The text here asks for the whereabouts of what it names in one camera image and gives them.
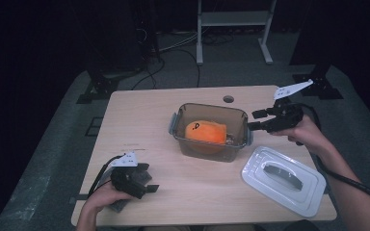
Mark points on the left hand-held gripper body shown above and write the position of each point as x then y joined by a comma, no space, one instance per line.
126,181

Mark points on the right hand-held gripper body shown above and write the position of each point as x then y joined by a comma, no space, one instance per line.
287,117

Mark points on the clear grey storage box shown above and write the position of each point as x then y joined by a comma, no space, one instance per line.
212,112

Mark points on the orange plush toy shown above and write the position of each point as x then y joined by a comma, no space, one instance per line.
205,131

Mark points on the person's right hand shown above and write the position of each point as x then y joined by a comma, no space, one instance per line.
308,134

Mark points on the person's left hand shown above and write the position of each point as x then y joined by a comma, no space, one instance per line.
101,199

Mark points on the black stand base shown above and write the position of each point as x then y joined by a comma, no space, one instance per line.
324,91
101,88

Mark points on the black tape strip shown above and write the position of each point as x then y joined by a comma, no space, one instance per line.
77,199

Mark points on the black floor tape marking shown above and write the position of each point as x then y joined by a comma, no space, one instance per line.
93,127

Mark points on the dark equipment stand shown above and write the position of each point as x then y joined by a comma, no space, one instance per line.
147,32

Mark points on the white metal table frame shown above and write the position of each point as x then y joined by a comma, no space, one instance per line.
234,18

